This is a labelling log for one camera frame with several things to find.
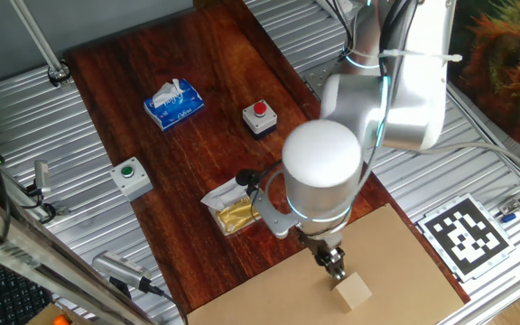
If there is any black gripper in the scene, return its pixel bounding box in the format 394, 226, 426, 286
296, 227, 348, 282

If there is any pale wooden block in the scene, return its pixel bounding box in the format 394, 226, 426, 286
330, 271, 373, 313

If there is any brown cardboard sheet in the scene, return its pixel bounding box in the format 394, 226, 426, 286
186, 203, 465, 325

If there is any gold foil snack packet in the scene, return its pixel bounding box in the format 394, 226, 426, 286
200, 176, 264, 237

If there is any black white marker board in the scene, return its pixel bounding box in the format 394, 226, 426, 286
416, 192, 517, 283

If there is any red push button box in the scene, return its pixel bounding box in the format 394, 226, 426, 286
242, 99, 278, 141

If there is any red-brown wooden board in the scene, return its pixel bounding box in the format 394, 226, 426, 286
63, 0, 471, 315

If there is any green push button box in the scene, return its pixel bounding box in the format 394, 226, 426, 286
109, 156, 154, 202

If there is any blue tissue pack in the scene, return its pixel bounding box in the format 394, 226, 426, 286
143, 79, 206, 132

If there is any colourful patterned cloth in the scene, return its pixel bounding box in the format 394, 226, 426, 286
449, 0, 520, 157

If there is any aluminium profile strut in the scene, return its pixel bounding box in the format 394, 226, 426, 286
0, 184, 155, 325

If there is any brown wooden object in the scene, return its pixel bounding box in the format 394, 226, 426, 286
24, 302, 95, 325

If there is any black keyboard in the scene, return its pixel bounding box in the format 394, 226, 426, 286
0, 259, 54, 325

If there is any thin metal stand pole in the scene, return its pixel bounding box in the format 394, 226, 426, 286
9, 0, 72, 88

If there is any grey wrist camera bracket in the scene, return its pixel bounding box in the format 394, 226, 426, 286
249, 182, 301, 240

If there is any black plug cable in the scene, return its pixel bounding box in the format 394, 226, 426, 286
149, 280, 190, 325

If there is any small steel corner bracket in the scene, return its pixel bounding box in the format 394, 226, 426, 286
497, 197, 520, 217

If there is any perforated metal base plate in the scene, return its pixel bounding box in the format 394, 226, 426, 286
302, 60, 340, 103

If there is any thick grey cable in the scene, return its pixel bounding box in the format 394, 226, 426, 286
415, 142, 520, 181

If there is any ribbed silver camera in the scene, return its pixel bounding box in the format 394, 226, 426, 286
91, 250, 153, 290

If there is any black camera cable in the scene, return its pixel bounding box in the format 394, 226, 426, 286
18, 184, 58, 226

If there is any small silver camera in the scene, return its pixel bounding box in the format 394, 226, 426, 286
32, 160, 53, 196

